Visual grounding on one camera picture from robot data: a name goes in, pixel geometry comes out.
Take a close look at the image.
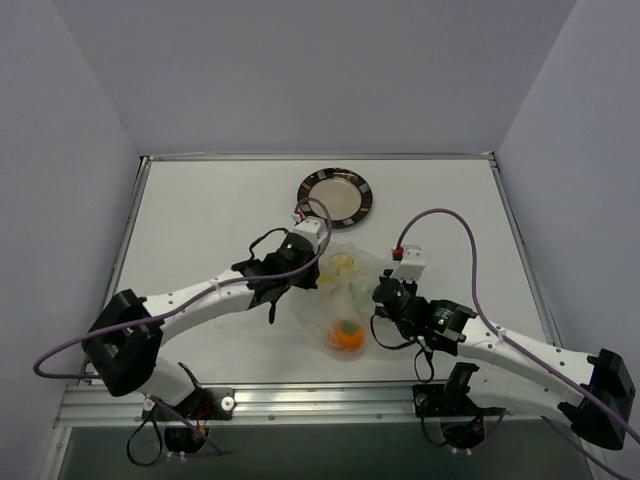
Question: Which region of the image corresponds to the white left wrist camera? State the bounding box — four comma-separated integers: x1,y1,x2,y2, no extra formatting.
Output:
292,212,331,253

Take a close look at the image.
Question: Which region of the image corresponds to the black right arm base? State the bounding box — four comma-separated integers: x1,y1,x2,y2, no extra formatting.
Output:
412,362,507,456

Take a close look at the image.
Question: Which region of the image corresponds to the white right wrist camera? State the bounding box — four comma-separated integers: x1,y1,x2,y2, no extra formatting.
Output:
391,245,426,283

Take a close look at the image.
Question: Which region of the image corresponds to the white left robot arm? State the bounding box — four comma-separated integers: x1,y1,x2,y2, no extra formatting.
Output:
81,221,327,419

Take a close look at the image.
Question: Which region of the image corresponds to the brown rimmed ceramic plate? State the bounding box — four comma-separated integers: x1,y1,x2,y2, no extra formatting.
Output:
296,167,374,230

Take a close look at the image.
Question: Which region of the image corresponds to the yellow fake lemon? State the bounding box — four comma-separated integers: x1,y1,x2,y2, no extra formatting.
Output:
318,252,366,285

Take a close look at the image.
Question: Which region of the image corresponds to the clear printed plastic bag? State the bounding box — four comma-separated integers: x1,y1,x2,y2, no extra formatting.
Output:
289,242,392,362

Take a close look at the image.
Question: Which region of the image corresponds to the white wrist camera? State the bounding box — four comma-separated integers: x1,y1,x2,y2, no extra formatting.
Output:
292,212,331,253
391,245,426,283

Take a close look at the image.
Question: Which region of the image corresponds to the orange fake persimmon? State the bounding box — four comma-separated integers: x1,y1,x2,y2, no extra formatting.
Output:
327,319,365,353

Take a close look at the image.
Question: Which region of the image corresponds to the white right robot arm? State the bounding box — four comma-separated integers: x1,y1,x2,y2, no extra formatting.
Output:
372,270,636,451

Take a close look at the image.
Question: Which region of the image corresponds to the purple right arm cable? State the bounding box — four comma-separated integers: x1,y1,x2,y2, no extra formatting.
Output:
397,208,640,480

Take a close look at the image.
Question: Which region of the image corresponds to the aluminium front rail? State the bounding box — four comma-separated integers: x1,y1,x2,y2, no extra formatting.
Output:
52,382,586,429

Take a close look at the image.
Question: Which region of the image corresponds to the green fake fruit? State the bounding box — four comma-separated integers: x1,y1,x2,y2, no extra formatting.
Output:
347,280,371,304

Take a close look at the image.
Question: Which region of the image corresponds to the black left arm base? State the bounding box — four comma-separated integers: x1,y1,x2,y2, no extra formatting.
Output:
126,362,236,467

